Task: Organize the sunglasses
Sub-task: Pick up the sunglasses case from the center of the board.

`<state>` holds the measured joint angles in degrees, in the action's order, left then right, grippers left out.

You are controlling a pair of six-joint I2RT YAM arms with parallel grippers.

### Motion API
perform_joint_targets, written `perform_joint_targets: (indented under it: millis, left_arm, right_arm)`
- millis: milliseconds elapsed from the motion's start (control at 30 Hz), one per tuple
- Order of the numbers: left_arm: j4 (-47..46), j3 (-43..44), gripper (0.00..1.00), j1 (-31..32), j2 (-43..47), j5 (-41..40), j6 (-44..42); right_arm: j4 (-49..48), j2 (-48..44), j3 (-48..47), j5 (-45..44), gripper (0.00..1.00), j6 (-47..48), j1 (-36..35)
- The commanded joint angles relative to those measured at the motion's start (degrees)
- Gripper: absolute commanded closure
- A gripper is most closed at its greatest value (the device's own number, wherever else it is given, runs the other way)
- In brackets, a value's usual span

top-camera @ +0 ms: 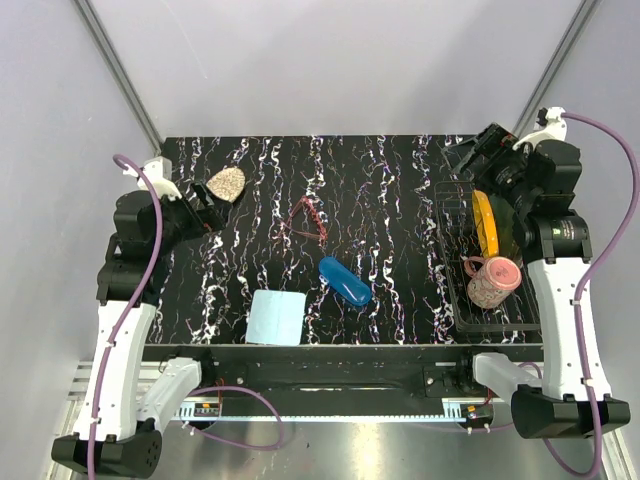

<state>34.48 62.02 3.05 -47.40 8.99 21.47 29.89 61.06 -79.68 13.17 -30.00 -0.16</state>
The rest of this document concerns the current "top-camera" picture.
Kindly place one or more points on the white cable duct strip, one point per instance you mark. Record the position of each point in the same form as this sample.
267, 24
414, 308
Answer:
376, 406

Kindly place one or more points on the yellow plate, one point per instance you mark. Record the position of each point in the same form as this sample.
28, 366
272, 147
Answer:
485, 225

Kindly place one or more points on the speckled oval stone coaster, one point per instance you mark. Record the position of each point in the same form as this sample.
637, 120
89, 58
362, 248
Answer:
228, 184

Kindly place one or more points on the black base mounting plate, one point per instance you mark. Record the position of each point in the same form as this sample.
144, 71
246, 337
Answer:
418, 370

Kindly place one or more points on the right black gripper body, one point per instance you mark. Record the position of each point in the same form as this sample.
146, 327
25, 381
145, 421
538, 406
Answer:
506, 166

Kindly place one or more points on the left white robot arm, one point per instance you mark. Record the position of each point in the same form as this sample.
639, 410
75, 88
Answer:
119, 433

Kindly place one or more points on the dark green plate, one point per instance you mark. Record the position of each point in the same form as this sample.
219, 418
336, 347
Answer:
503, 217

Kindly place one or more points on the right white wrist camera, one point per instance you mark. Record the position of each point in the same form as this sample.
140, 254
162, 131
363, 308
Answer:
550, 125

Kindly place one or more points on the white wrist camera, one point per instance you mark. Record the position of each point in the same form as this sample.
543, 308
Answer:
158, 172
550, 125

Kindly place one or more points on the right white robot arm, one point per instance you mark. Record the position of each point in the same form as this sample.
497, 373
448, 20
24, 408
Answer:
536, 176

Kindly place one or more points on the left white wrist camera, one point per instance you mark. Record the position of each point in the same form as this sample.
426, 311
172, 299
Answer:
158, 172

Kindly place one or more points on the blue glasses case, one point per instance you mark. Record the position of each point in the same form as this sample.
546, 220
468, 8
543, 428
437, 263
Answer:
344, 282

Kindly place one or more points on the pink patterned mug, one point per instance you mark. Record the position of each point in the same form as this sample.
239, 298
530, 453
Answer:
491, 281

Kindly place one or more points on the red frame sunglasses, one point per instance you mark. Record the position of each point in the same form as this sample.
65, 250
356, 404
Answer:
305, 220

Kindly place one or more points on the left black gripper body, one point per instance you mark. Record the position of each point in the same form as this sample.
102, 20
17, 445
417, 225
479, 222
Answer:
180, 223

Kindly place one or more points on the light blue cleaning cloth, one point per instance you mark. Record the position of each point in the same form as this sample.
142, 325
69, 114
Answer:
276, 318

